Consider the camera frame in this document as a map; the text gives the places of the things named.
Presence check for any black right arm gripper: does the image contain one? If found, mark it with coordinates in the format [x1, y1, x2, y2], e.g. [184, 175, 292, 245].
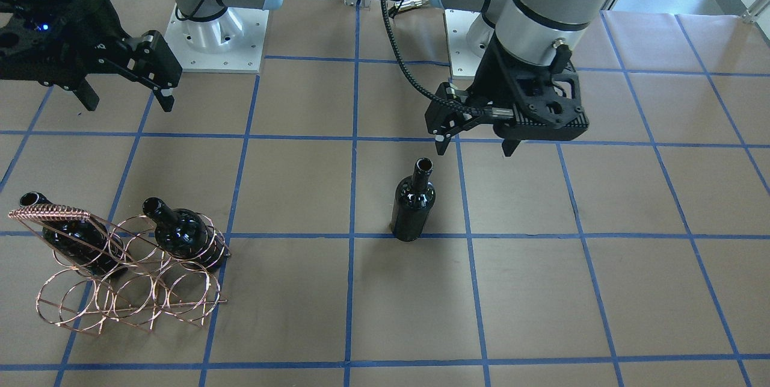
[1, 0, 182, 113]

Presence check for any wine bottle in basket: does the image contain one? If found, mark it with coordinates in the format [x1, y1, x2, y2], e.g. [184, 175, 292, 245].
[142, 197, 226, 272]
[42, 219, 127, 279]

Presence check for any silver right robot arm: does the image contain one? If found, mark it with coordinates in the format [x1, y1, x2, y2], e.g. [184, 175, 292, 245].
[2, 0, 283, 112]

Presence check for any dark glass wine bottle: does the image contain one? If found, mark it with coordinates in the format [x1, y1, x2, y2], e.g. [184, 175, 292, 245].
[390, 157, 436, 242]

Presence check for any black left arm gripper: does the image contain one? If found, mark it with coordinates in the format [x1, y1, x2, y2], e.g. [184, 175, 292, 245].
[425, 36, 590, 157]

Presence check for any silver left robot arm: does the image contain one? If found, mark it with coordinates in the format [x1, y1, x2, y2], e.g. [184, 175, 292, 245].
[425, 0, 607, 156]

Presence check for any black braided cable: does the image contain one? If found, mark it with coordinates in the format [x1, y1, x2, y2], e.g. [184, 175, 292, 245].
[380, 0, 512, 118]

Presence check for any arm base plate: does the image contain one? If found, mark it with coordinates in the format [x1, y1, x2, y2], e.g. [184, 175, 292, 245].
[445, 10, 481, 80]
[163, 8, 270, 75]

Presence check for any copper wire wine basket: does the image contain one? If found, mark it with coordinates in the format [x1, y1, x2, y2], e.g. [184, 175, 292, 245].
[8, 204, 228, 336]

